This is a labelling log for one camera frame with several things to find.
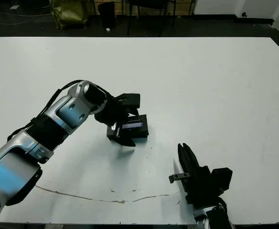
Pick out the black waste bin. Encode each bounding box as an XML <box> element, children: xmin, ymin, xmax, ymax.
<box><xmin>98</xmin><ymin>1</ymin><xmax>116</xmax><ymax>29</ymax></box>

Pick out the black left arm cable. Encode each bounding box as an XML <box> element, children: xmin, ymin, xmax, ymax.
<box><xmin>7</xmin><ymin>80</ymin><xmax>111</xmax><ymax>141</ymax></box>

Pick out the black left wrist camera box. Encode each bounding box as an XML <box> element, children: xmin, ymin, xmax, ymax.
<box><xmin>115</xmin><ymin>93</ymin><xmax>142</xmax><ymax>108</ymax></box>

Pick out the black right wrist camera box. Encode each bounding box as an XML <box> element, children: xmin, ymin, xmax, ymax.
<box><xmin>210</xmin><ymin>168</ymin><xmax>233</xmax><ymax>191</ymax></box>

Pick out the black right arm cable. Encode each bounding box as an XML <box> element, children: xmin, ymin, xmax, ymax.
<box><xmin>217</xmin><ymin>198</ymin><xmax>228</xmax><ymax>213</ymax></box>

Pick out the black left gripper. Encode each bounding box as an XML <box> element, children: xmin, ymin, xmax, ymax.
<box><xmin>94</xmin><ymin>96</ymin><xmax>140</xmax><ymax>146</ymax></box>

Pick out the black box lid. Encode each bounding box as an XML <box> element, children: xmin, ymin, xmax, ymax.
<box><xmin>107</xmin><ymin>114</ymin><xmax>149</xmax><ymax>140</ymax></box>

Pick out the black office chair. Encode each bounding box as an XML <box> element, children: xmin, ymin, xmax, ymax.
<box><xmin>127</xmin><ymin>0</ymin><xmax>178</xmax><ymax>36</ymax></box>

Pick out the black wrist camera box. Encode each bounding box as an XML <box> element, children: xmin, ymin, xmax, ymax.
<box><xmin>210</xmin><ymin>168</ymin><xmax>233</xmax><ymax>191</ymax></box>
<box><xmin>115</xmin><ymin>93</ymin><xmax>142</xmax><ymax>108</ymax></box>

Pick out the large crinkled plastic bag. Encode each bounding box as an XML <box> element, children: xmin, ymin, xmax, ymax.
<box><xmin>50</xmin><ymin>0</ymin><xmax>89</xmax><ymax>31</ymax></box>

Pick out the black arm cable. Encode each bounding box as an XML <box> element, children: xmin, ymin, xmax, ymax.
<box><xmin>7</xmin><ymin>80</ymin><xmax>111</xmax><ymax>141</ymax></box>
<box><xmin>217</xmin><ymin>198</ymin><xmax>228</xmax><ymax>213</ymax></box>

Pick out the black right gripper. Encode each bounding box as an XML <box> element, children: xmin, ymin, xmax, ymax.
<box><xmin>168</xmin><ymin>143</ymin><xmax>223</xmax><ymax>210</ymax></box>

